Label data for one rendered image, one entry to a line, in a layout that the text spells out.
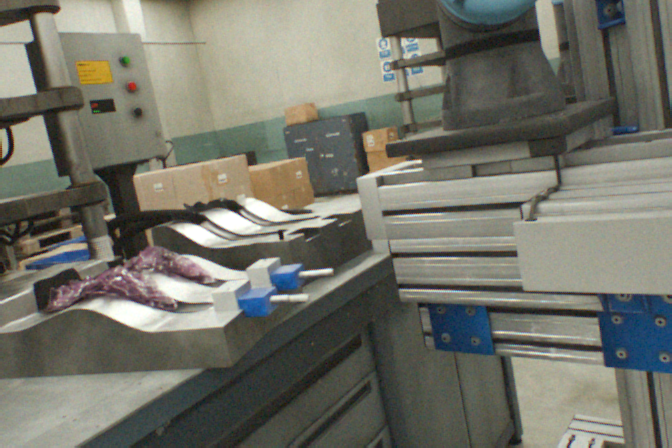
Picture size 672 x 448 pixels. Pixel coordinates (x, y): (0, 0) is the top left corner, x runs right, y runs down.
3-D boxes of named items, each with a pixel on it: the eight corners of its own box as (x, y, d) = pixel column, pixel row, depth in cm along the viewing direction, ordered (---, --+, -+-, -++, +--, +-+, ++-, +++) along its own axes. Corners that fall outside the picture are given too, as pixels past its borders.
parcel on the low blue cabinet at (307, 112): (320, 120, 868) (316, 101, 864) (307, 122, 841) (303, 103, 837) (298, 124, 892) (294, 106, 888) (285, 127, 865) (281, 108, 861)
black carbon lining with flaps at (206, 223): (328, 224, 120) (319, 180, 119) (279, 246, 108) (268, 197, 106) (214, 232, 141) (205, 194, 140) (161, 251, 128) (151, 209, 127)
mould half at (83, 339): (304, 296, 97) (290, 233, 96) (232, 367, 73) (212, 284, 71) (70, 318, 113) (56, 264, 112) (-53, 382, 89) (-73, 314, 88)
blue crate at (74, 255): (120, 272, 472) (114, 246, 469) (78, 289, 437) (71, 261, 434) (72, 275, 500) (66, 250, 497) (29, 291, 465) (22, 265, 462)
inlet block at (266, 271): (341, 284, 90) (335, 250, 89) (332, 295, 85) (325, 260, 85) (266, 291, 94) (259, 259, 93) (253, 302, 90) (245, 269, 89)
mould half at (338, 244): (373, 247, 123) (361, 185, 121) (298, 289, 102) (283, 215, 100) (213, 253, 152) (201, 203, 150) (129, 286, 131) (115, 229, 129)
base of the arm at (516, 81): (580, 103, 74) (569, 25, 73) (544, 116, 63) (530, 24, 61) (472, 121, 84) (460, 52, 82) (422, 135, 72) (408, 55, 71)
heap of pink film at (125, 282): (226, 276, 97) (216, 231, 96) (165, 315, 80) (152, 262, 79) (102, 289, 105) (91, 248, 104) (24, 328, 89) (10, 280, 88)
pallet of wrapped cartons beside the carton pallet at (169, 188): (274, 246, 558) (254, 151, 545) (220, 273, 490) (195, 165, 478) (183, 253, 620) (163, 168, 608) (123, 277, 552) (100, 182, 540)
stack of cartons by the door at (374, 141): (435, 180, 798) (424, 120, 787) (425, 185, 771) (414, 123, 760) (381, 186, 846) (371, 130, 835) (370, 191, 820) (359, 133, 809)
